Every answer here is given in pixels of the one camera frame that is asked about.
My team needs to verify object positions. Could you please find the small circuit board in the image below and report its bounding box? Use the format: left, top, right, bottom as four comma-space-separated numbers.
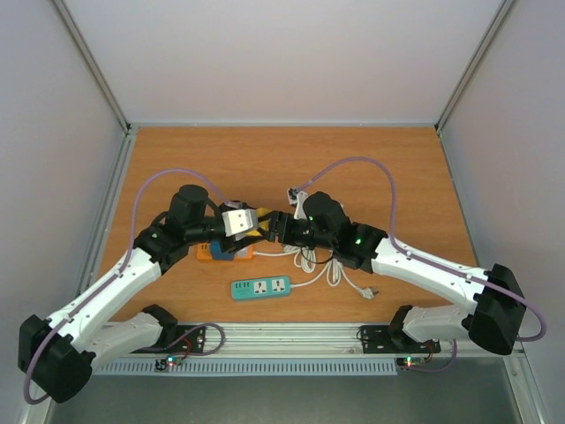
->
154, 356, 184, 372
396, 355, 427, 368

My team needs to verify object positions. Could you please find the teal power strip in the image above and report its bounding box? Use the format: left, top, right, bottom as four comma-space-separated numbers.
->
230, 276, 290, 301

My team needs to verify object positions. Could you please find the yellow plug adapter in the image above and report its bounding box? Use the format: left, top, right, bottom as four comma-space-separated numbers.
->
245, 208, 272, 237

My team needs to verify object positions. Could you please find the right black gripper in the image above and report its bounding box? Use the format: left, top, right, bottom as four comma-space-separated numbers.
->
252, 212, 335, 251

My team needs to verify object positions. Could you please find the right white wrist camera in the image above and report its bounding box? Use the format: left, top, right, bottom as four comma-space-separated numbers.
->
287, 187, 308, 220

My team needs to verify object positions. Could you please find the teal strip white cable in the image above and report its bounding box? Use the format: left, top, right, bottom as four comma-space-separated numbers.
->
289, 259, 380, 300

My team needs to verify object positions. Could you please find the orange power strip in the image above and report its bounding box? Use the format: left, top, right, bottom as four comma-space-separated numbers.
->
196, 242, 253, 261

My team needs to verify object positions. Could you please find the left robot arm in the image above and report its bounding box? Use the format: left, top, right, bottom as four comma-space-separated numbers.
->
18, 185, 257, 405

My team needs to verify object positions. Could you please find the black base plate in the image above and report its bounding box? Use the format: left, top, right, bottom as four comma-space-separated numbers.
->
356, 324, 441, 354
134, 324, 207, 354

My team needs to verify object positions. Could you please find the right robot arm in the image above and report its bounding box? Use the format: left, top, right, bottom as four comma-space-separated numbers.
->
267, 192, 526, 355

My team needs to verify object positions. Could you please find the grey slotted cable duct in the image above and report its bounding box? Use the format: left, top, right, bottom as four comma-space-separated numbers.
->
95, 358, 397, 377

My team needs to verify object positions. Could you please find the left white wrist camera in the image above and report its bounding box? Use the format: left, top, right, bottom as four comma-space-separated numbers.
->
222, 208, 259, 237

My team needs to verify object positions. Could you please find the blue cube socket adapter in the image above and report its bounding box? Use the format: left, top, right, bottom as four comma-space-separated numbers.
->
209, 241, 234, 261

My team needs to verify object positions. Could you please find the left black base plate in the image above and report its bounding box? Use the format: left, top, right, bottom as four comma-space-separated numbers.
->
134, 324, 207, 354

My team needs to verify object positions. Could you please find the left small circuit board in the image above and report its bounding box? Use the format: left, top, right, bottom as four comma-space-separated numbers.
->
154, 356, 184, 372

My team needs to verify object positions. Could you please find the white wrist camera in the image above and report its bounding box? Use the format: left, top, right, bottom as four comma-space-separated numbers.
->
222, 208, 259, 237
287, 187, 308, 220

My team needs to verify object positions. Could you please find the grey white plug adapter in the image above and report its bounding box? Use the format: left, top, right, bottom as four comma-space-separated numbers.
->
234, 246, 252, 261

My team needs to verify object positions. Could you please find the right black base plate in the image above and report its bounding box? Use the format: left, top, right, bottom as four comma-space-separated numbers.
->
356, 324, 441, 354

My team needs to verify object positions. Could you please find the aluminium front rail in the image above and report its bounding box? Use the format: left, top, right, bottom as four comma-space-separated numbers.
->
40, 321, 525, 358

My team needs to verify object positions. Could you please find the right small circuit board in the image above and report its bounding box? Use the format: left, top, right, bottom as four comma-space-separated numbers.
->
396, 355, 427, 368

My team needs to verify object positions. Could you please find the orange strip white cable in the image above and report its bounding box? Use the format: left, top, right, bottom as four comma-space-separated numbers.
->
252, 246, 328, 272

